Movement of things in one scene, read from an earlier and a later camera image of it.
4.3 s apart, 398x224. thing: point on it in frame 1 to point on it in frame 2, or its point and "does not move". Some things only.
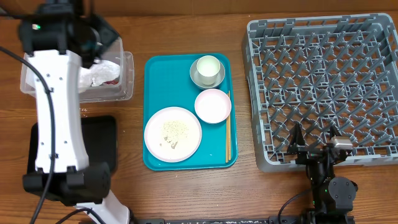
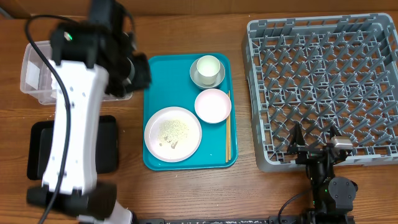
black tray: (100, 139) does not move
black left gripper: (108, 36) to (142, 64)
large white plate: (173, 134) does not move
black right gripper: (308, 152) does not move
